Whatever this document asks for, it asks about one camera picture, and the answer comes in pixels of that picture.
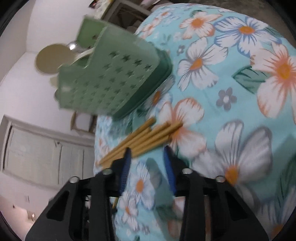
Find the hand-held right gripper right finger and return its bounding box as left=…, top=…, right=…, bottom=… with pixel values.
left=163, top=146, right=270, bottom=241

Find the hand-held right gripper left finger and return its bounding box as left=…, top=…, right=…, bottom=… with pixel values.
left=24, top=147, right=132, bottom=241

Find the white panel door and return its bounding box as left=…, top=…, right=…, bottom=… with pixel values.
left=0, top=115, right=96, bottom=193

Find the pale green plastic spoon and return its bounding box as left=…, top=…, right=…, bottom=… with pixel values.
left=70, top=47, right=96, bottom=66

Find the white plastic rice paddle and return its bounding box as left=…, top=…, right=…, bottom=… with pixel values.
left=35, top=43, right=70, bottom=75

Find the green plastic utensil holder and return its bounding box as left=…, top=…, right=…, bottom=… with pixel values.
left=57, top=15, right=174, bottom=120

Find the pile of wooden chopsticks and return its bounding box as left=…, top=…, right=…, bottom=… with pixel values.
left=96, top=117, right=184, bottom=209

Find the floral blue blanket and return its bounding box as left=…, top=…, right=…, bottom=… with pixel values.
left=94, top=0, right=296, bottom=241

